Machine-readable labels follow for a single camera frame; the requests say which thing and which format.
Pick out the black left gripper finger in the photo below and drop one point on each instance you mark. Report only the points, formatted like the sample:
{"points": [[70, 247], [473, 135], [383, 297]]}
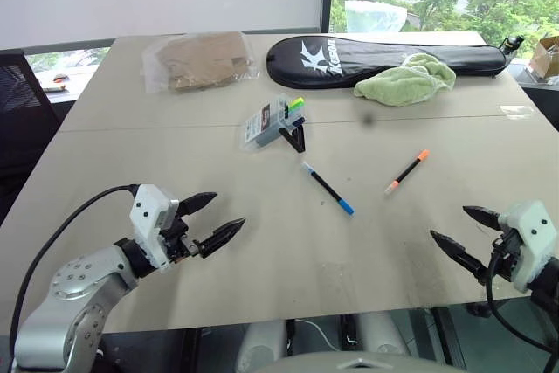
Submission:
{"points": [[222, 235], [198, 202]]}

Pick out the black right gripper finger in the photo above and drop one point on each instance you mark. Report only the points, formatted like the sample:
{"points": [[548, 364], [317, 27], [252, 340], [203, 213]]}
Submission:
{"points": [[456, 250], [482, 216]]}

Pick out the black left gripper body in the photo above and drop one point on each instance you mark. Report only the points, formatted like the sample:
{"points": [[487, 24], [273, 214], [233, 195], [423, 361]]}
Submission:
{"points": [[179, 239]]}

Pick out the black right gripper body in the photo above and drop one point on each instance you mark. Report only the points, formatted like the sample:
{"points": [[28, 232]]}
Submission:
{"points": [[506, 259]]}

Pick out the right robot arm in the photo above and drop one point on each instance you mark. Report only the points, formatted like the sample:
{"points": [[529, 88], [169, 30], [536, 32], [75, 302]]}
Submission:
{"points": [[547, 290]]}

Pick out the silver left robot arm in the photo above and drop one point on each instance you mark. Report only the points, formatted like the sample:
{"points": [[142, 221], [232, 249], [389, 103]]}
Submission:
{"points": [[74, 299]]}

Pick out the black pen with orange caps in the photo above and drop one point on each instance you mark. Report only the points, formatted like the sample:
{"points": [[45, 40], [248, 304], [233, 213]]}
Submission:
{"points": [[408, 170]]}

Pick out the clear box of markers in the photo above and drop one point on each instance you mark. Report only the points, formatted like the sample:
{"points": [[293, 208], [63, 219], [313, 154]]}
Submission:
{"points": [[262, 126]]}

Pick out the black pen with blue caps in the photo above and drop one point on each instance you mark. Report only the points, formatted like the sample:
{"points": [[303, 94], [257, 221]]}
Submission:
{"points": [[327, 188]]}

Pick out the black triangular stand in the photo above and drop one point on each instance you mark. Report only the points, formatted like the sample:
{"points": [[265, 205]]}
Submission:
{"points": [[297, 137]]}

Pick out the dark blue cylindrical tube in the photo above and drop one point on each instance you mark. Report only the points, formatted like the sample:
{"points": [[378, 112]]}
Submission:
{"points": [[298, 120]]}

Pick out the green cylindrical tube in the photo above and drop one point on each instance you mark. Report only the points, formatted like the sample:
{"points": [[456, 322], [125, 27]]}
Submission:
{"points": [[296, 105]]}

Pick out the brown cardboard box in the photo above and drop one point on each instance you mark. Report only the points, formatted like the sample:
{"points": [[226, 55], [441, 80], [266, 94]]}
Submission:
{"points": [[546, 56]]}

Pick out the black table leg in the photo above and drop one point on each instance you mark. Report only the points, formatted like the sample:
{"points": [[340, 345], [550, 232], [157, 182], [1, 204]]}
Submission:
{"points": [[445, 338]]}

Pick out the silver robot right leg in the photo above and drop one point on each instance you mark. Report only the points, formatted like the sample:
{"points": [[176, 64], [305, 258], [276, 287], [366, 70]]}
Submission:
{"points": [[382, 336]]}

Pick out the silver robot leg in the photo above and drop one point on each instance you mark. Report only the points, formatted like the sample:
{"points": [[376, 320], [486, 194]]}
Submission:
{"points": [[262, 344], [382, 336]]}

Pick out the silver robot left leg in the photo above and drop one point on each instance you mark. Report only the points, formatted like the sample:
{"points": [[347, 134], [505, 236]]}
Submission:
{"points": [[262, 344]]}

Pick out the plastic bag with cardboard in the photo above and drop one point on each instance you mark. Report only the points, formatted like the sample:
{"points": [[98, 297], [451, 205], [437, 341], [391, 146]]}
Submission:
{"points": [[198, 60]]}

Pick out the light green towel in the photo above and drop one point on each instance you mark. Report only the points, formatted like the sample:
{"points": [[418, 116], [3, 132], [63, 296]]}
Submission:
{"points": [[404, 82]]}

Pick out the grey robot torso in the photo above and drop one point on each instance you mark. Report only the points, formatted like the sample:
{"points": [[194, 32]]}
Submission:
{"points": [[349, 364]]}

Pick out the small black device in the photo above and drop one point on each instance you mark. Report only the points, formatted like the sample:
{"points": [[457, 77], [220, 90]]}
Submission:
{"points": [[511, 44]]}

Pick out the black mesh office chair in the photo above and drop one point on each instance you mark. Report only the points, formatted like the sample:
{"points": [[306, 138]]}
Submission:
{"points": [[22, 119]]}

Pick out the black racket bag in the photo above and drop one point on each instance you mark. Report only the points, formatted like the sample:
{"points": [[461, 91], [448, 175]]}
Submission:
{"points": [[349, 63]]}

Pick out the clear crumpled plastic bag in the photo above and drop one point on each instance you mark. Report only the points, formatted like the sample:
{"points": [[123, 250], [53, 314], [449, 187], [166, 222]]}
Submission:
{"points": [[375, 17]]}

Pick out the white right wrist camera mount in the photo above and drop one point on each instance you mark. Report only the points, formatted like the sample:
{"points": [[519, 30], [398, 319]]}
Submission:
{"points": [[530, 233]]}

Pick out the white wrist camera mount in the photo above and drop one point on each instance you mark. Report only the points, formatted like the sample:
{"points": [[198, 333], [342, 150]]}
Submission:
{"points": [[146, 211], [530, 233]]}

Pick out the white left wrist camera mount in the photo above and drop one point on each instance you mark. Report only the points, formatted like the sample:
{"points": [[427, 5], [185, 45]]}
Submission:
{"points": [[146, 211]]}

